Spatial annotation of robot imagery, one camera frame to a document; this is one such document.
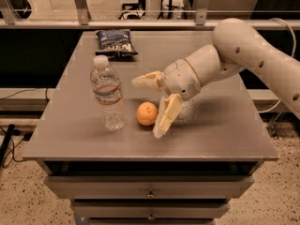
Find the upper grey drawer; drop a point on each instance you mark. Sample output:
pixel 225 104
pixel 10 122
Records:
pixel 148 187

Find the grey drawer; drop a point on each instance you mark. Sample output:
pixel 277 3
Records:
pixel 148 187
pixel 149 209

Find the metal railing with glass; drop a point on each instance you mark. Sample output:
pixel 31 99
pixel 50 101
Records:
pixel 147 14

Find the clear plastic water bottle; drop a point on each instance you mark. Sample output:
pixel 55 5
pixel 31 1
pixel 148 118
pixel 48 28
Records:
pixel 107 88

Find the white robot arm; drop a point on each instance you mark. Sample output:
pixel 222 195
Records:
pixel 236 45

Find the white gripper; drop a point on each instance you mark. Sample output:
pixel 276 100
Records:
pixel 178 78

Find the lower grey drawer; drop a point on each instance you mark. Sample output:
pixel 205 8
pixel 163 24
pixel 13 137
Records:
pixel 149 209

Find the blue chip bag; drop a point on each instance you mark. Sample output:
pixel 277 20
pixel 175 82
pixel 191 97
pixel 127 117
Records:
pixel 115 43

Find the orange fruit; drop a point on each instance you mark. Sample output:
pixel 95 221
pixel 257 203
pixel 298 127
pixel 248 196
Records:
pixel 147 114

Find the grey drawer cabinet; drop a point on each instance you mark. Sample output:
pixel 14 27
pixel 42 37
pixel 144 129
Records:
pixel 218 133

